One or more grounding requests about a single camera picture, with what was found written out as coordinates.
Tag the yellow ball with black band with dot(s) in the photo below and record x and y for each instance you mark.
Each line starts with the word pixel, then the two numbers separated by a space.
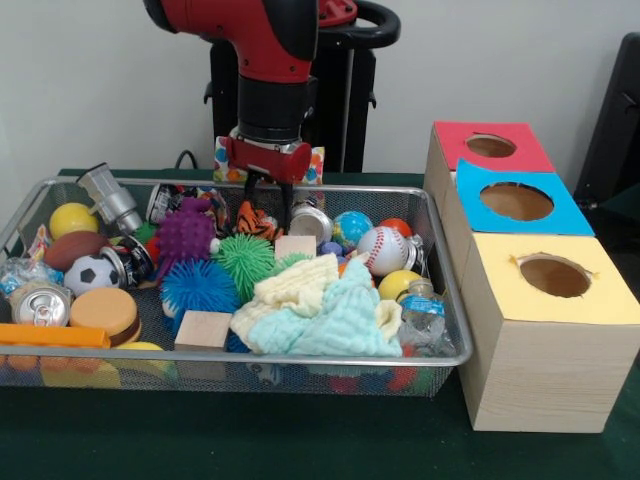
pixel 397 285

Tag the brown toy football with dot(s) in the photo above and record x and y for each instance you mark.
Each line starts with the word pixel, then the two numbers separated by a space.
pixel 75 250

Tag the orange striped tiger plush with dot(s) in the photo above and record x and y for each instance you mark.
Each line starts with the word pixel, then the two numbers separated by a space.
pixel 257 222

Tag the plain yellow ball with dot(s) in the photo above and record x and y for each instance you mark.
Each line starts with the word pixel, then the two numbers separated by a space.
pixel 72 220

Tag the white baseball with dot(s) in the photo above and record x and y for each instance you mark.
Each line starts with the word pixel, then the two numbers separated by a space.
pixel 382 250

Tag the wooden three-hole box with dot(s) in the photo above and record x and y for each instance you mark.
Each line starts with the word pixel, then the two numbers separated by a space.
pixel 540 370

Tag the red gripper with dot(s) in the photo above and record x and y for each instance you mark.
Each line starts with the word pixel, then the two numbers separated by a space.
pixel 270 159

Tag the shallow mesh bin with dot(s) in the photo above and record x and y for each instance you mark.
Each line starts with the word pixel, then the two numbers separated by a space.
pixel 300 385

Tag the green spiky ball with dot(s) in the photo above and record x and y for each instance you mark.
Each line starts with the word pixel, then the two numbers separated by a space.
pixel 245 262
pixel 287 260

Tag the black upright panel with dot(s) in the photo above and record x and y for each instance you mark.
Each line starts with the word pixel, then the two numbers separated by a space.
pixel 615 125

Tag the orange foam disc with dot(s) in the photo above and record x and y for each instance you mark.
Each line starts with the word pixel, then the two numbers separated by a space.
pixel 105 310

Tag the orange toy brick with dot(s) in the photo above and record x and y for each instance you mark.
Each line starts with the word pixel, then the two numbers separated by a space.
pixel 50 336

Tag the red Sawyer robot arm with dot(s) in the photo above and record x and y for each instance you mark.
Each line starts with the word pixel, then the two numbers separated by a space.
pixel 270 65

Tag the pale yellow muslin cloth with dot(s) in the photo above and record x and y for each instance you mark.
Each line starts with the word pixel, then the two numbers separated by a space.
pixel 295 287

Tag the dark green table cloth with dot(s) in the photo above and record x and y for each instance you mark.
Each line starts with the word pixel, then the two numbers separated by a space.
pixel 250 440

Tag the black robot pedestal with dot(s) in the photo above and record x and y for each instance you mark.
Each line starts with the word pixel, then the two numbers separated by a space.
pixel 350 100

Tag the purple knobbly toy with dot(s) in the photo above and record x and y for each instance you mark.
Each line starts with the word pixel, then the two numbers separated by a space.
pixel 187 232

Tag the dark green side-table cloth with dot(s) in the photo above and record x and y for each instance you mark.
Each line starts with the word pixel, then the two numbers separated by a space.
pixel 625 215

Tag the teal muslin cloth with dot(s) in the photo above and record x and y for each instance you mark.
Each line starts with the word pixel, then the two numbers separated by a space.
pixel 330 325

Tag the blue spiky ball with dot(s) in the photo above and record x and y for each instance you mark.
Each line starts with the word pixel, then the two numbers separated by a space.
pixel 200 287

